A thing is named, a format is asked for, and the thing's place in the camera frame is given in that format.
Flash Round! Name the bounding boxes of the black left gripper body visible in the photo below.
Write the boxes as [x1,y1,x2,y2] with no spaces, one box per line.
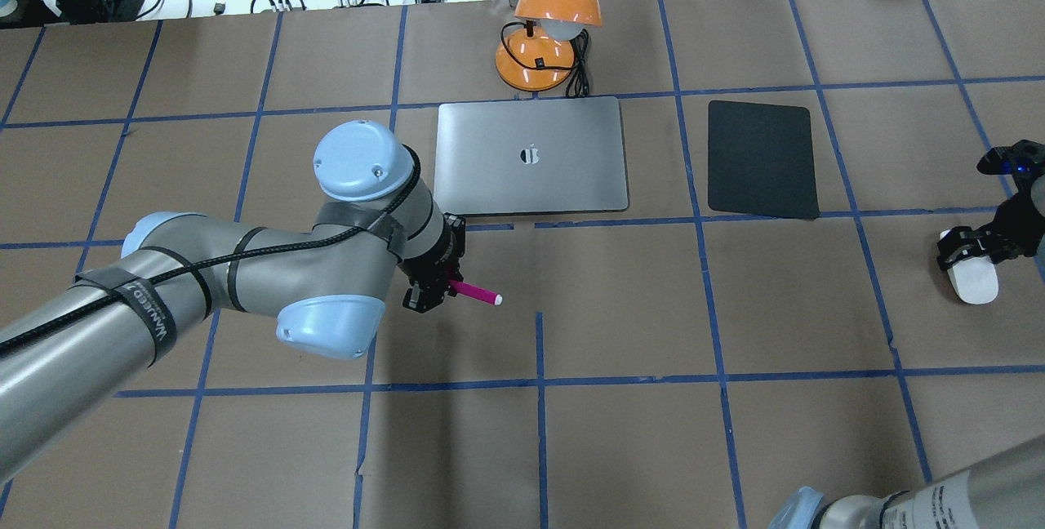
[399,213,467,297]

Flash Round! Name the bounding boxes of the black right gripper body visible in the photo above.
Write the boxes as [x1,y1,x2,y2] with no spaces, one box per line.
[988,191,1044,262]

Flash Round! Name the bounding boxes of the pink marker pen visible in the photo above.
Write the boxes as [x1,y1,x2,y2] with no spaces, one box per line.
[449,280,504,306]

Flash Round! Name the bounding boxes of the white computer mouse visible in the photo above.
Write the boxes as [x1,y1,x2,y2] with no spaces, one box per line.
[943,258,999,305]

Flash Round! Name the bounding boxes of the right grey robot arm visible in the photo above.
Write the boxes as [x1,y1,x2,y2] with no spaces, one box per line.
[768,177,1044,528]

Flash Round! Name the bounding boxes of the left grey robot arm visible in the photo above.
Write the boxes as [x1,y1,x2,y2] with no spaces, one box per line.
[1,121,465,482]

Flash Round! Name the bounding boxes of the black mousepad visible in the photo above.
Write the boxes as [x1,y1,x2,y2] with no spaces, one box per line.
[709,100,820,220]

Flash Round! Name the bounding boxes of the silver closed laptop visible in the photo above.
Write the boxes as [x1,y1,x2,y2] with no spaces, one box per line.
[432,96,629,216]

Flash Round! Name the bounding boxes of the orange desk lamp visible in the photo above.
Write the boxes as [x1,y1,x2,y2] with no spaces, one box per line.
[494,0,603,93]

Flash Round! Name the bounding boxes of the black lamp cable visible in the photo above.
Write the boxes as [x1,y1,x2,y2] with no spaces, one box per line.
[523,29,594,99]

